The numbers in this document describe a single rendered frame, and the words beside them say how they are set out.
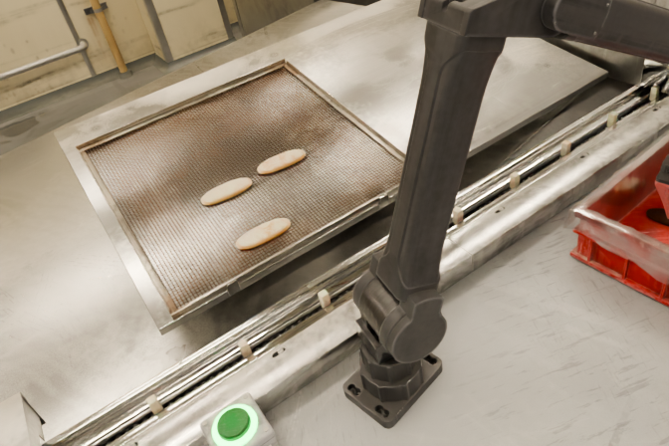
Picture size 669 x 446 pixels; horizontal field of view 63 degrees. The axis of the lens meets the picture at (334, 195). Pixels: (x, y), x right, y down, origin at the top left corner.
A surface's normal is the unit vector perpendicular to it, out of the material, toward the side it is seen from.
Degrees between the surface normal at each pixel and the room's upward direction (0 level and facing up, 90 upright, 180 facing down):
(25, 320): 0
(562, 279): 0
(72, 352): 0
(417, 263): 81
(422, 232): 89
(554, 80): 10
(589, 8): 90
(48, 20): 90
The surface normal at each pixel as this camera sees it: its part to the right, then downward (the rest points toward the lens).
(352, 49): -0.07, -0.70
